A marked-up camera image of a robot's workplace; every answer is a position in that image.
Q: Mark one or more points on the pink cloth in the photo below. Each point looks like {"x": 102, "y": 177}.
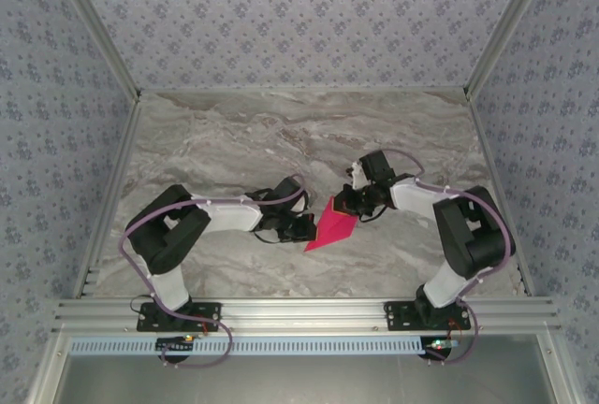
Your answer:
{"x": 332, "y": 231}

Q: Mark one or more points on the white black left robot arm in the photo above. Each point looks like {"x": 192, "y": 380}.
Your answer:
{"x": 234, "y": 217}

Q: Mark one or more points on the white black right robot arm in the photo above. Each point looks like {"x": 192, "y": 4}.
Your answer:
{"x": 416, "y": 196}

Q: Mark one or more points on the steel sheet panel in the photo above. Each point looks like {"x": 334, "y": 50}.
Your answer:
{"x": 304, "y": 380}

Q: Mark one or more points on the aluminium base beam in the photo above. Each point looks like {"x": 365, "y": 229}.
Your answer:
{"x": 304, "y": 315}

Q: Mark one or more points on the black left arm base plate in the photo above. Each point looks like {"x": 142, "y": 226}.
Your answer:
{"x": 206, "y": 313}

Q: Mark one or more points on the aluminium rear table rail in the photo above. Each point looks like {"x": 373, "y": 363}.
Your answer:
{"x": 304, "y": 90}

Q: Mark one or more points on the aluminium table rail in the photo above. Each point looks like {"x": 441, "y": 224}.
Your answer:
{"x": 112, "y": 189}
{"x": 497, "y": 189}
{"x": 304, "y": 90}

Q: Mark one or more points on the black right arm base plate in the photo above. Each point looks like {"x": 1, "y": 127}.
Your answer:
{"x": 398, "y": 315}

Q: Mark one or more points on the aluminium right table rail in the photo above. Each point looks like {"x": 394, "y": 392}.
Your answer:
{"x": 497, "y": 189}

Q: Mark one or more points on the aluminium left table rail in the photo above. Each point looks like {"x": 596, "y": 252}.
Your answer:
{"x": 112, "y": 189}

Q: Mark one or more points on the aluminium right frame post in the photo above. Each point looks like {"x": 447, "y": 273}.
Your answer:
{"x": 506, "y": 25}

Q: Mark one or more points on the aluminium frame post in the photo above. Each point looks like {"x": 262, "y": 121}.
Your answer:
{"x": 506, "y": 25}
{"x": 97, "y": 25}

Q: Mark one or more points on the aluminium lower frame rail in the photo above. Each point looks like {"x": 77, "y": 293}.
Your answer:
{"x": 557, "y": 371}
{"x": 50, "y": 371}

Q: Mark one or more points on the aluminium left frame post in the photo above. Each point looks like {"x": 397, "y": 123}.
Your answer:
{"x": 97, "y": 25}

